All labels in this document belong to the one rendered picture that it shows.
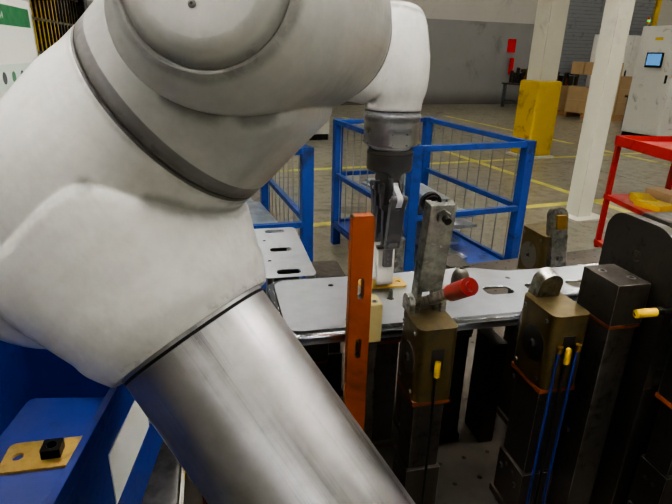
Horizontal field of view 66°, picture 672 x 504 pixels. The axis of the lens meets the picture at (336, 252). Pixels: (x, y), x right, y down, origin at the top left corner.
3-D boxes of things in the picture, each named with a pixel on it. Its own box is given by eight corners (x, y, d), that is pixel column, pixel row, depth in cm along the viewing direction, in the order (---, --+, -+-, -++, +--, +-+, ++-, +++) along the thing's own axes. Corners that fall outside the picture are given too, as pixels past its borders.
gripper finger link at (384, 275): (393, 245, 90) (395, 246, 89) (391, 282, 92) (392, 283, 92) (377, 245, 89) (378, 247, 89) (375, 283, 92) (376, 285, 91)
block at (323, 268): (331, 367, 123) (334, 255, 112) (343, 397, 112) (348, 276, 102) (301, 370, 121) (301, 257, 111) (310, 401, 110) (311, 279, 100)
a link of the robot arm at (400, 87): (428, 108, 86) (350, 104, 89) (437, 5, 81) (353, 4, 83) (423, 114, 76) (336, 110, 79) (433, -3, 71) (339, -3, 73)
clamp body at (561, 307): (521, 484, 90) (559, 289, 77) (559, 537, 80) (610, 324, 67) (486, 490, 89) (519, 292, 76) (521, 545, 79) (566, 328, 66)
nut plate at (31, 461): (106, 435, 51) (104, 425, 50) (97, 463, 47) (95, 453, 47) (11, 446, 49) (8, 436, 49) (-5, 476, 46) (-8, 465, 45)
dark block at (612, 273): (561, 490, 89) (614, 262, 74) (588, 524, 82) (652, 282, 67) (534, 495, 88) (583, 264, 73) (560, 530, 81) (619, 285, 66)
